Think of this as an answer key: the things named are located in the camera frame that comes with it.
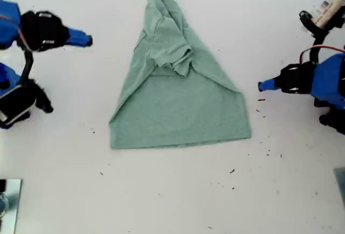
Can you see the green t shirt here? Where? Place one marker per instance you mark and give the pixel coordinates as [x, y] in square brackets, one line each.
[175, 115]

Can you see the black camera box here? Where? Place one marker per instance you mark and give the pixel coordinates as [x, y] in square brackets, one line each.
[19, 102]
[328, 13]

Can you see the black camera stalk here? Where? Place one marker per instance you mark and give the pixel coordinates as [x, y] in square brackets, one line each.
[27, 67]
[316, 50]

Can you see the shiny steel plate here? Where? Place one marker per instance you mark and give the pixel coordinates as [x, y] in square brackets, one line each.
[12, 207]

